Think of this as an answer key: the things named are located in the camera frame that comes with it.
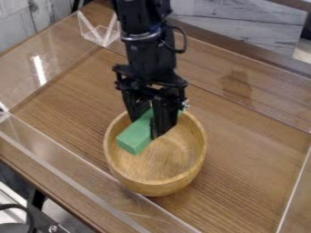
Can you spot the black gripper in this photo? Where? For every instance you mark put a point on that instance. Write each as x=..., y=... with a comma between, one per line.
x=147, y=78

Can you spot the green rectangular block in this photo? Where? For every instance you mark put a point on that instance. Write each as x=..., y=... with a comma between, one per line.
x=135, y=138

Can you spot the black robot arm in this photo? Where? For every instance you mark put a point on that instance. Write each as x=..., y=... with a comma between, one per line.
x=143, y=16

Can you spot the brown wooden bowl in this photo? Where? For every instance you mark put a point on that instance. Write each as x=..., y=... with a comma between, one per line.
x=169, y=163

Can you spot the clear acrylic corner bracket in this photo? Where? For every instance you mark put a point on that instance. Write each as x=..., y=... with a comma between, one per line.
x=102, y=35

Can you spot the clear acrylic tray wall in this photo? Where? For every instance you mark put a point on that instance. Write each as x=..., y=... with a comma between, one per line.
x=78, y=185

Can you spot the black table leg bracket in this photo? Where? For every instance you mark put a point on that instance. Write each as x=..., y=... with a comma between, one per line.
x=43, y=223

